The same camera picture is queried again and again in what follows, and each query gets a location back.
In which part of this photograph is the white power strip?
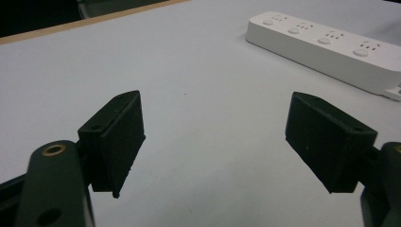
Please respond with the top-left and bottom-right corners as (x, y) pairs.
(245, 11), (401, 102)

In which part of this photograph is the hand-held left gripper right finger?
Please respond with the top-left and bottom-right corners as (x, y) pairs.
(285, 91), (378, 194)

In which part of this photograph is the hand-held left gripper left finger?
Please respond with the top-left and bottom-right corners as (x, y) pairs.
(77, 90), (147, 200)

